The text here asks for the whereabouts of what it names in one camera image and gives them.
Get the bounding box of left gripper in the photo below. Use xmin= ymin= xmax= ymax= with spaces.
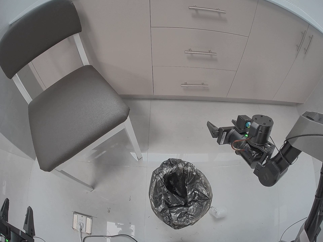
xmin=0 ymin=198 xmax=36 ymax=242

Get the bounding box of crumpled clear plastic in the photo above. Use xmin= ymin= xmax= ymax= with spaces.
xmin=209 ymin=206 xmax=228 ymax=219

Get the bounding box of white cable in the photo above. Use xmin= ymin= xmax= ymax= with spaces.
xmin=76 ymin=222 xmax=85 ymax=242

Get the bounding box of grey and white chair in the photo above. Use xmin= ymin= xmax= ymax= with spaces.
xmin=0 ymin=0 xmax=143 ymax=192

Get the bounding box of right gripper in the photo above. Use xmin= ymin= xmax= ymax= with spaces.
xmin=207 ymin=119 xmax=251 ymax=151

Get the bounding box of beige cabinet with drawers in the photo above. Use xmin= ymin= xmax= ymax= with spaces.
xmin=30 ymin=0 xmax=323 ymax=107

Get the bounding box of black plastic bag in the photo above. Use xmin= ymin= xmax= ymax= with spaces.
xmin=149 ymin=158 xmax=213 ymax=230

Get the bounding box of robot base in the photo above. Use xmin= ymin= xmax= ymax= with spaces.
xmin=294 ymin=226 xmax=310 ymax=242

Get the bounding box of thin black cable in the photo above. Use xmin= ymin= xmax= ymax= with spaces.
xmin=279 ymin=216 xmax=307 ymax=242

